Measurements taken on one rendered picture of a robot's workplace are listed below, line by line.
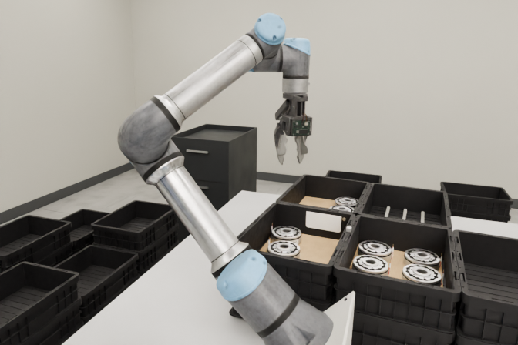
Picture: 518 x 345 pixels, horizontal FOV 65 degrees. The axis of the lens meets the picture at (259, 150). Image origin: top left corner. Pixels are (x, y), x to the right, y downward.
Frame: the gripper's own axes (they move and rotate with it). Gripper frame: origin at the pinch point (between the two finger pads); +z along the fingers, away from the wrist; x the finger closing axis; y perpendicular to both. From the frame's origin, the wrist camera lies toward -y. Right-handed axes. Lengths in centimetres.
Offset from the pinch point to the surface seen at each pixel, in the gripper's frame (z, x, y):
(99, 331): 45, -56, 5
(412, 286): 22.4, 17.0, 39.0
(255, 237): 26.8, -8.8, -5.1
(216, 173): 48, 7, -151
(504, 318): 26, 33, 51
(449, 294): 23, 23, 44
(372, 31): -58, 192, -271
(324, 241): 31.8, 16.7, -6.5
